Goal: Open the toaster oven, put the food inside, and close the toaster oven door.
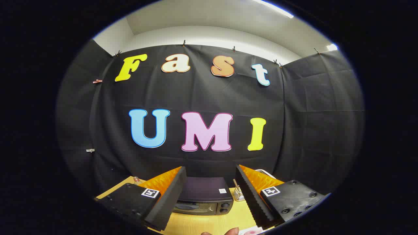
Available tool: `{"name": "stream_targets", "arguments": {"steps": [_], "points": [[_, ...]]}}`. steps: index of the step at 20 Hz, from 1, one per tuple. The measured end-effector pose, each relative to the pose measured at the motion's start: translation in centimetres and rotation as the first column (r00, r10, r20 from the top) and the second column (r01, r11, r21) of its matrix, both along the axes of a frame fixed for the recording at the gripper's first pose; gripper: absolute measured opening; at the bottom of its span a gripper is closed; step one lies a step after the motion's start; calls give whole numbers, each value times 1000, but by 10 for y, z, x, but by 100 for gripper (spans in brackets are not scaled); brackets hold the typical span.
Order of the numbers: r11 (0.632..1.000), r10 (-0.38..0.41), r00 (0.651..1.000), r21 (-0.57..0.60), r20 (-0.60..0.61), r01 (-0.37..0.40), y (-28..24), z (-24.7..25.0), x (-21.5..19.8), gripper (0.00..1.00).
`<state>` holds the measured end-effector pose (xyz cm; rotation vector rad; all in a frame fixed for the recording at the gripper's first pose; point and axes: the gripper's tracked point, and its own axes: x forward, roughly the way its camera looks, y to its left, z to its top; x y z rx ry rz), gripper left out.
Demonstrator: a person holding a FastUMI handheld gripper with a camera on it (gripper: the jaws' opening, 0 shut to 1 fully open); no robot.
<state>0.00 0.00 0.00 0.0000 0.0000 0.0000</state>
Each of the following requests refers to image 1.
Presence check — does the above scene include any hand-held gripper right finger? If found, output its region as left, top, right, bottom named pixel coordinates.
left=235, top=165, right=330, bottom=229

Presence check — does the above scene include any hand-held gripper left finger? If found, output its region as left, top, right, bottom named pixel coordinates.
left=95, top=166, right=187, bottom=231

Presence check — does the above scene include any black toaster oven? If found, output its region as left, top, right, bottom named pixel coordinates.
left=172, top=177, right=234, bottom=215

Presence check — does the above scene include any white square plate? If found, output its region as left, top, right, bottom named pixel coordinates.
left=238, top=226, right=265, bottom=235

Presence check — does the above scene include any black backdrop cloth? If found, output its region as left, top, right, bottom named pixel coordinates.
left=56, top=39, right=365, bottom=200

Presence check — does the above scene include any row of black backdrop clips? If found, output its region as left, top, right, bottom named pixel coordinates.
left=113, top=40, right=322, bottom=68

